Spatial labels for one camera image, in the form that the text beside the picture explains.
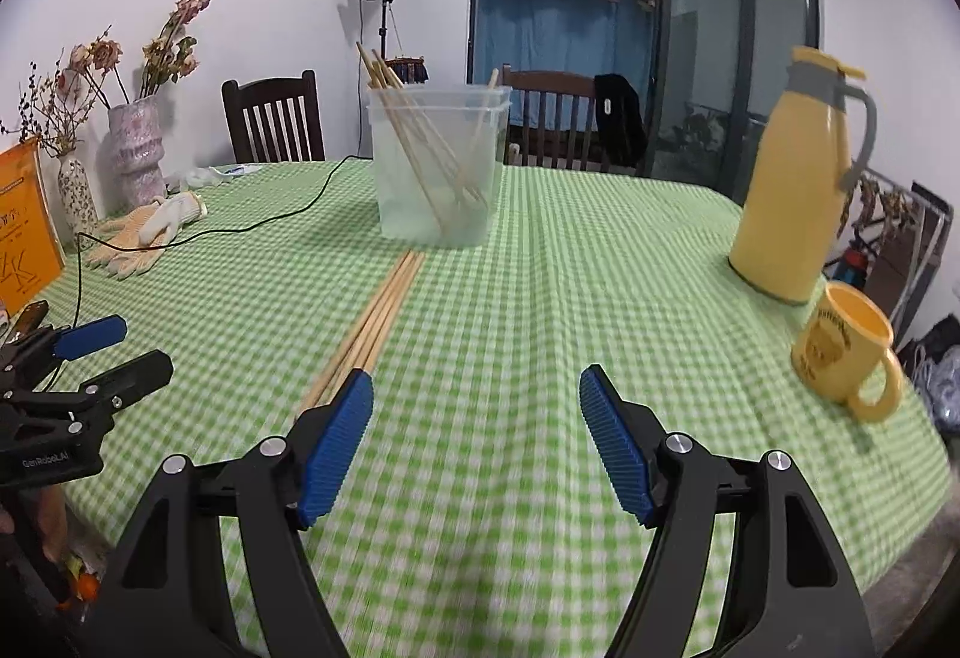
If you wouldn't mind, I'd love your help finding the yellow thermos jug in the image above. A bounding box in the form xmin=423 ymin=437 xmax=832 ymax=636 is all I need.
xmin=727 ymin=46 xmax=878 ymax=306

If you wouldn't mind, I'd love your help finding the metal folding rack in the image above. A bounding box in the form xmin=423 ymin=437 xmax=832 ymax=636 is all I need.
xmin=825 ymin=170 xmax=953 ymax=344

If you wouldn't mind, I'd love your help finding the grey crumpled cloth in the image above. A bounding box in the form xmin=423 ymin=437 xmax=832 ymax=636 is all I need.
xmin=911 ymin=346 xmax=960 ymax=434

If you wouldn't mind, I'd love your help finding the dark wooden slatted chair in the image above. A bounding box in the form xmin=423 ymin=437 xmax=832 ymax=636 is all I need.
xmin=221 ymin=70 xmax=326 ymax=165

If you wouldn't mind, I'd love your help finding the person's left hand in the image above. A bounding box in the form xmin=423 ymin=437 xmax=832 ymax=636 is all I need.
xmin=0 ymin=481 xmax=70 ymax=565

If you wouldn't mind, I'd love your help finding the bunch of wooden chopsticks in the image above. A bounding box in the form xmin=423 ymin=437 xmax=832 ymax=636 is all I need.
xmin=355 ymin=43 xmax=488 ymax=235

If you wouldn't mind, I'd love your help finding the white crumpled cloth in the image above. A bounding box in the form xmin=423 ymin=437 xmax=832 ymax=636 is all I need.
xmin=184 ymin=164 xmax=260 ymax=186

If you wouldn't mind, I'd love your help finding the translucent plastic container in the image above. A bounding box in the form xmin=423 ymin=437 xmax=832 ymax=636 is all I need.
xmin=366 ymin=86 xmax=512 ymax=248

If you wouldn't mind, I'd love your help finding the orange book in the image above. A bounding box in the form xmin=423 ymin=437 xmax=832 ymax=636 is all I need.
xmin=0 ymin=136 xmax=65 ymax=318

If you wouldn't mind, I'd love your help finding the dark framed sliding glass door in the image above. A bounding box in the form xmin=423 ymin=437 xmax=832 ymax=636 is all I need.
xmin=469 ymin=0 xmax=822 ymax=205

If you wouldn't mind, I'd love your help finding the green checked tablecloth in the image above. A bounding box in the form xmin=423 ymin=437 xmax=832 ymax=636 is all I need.
xmin=0 ymin=158 xmax=938 ymax=658

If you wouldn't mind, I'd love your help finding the blue curtain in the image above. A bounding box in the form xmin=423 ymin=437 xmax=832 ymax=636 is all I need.
xmin=478 ymin=0 xmax=661 ymax=126

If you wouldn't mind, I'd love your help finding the white work glove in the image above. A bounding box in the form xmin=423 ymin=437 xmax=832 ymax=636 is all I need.
xmin=139 ymin=193 xmax=207 ymax=246

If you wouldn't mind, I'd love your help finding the dark wooden chair with jacket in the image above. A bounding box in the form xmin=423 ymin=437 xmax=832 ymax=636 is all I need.
xmin=501 ymin=65 xmax=612 ymax=173

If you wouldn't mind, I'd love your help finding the black bag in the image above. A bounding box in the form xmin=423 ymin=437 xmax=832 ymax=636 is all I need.
xmin=904 ymin=315 xmax=960 ymax=374

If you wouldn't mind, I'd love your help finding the yellowish work glove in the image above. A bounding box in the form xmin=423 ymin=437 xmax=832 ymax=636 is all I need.
xmin=82 ymin=215 xmax=170 ymax=280

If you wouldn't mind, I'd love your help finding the black jacket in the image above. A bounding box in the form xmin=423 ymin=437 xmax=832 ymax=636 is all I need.
xmin=592 ymin=73 xmax=647 ymax=171

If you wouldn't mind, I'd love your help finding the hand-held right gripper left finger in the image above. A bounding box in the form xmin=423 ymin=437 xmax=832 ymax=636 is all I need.
xmin=90 ymin=369 xmax=374 ymax=658

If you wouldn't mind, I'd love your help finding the dried twig bouquet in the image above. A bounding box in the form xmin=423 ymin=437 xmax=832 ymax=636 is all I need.
xmin=0 ymin=58 xmax=95 ymax=160

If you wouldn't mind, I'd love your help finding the pink speckled vase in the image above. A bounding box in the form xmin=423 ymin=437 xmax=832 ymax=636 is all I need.
xmin=107 ymin=97 xmax=167 ymax=209

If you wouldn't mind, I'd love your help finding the small orange object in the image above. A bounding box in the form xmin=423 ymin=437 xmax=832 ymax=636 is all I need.
xmin=56 ymin=553 xmax=102 ymax=610

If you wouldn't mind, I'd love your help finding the yellow bear mug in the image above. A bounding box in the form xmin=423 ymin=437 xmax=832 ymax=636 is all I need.
xmin=791 ymin=281 xmax=905 ymax=424

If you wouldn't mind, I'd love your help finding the pile of wooden chopsticks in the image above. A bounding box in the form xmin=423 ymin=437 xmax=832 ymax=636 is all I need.
xmin=298 ymin=250 xmax=426 ymax=415

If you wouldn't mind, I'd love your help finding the dried rose bouquet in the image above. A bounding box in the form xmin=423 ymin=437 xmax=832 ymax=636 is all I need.
xmin=67 ymin=0 xmax=224 ymax=107

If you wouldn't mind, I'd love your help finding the black cable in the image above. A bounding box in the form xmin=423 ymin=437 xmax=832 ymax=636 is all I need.
xmin=73 ymin=154 xmax=374 ymax=321

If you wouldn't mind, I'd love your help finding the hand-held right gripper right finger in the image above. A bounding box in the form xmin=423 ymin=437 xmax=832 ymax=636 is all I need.
xmin=579 ymin=364 xmax=875 ymax=658

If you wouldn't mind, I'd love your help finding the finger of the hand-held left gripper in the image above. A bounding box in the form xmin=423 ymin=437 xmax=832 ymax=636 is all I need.
xmin=45 ymin=349 xmax=175 ymax=426
xmin=15 ymin=315 xmax=128 ymax=370

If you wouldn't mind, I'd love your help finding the small floral vase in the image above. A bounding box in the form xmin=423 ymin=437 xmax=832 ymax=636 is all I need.
xmin=58 ymin=155 xmax=98 ymax=246

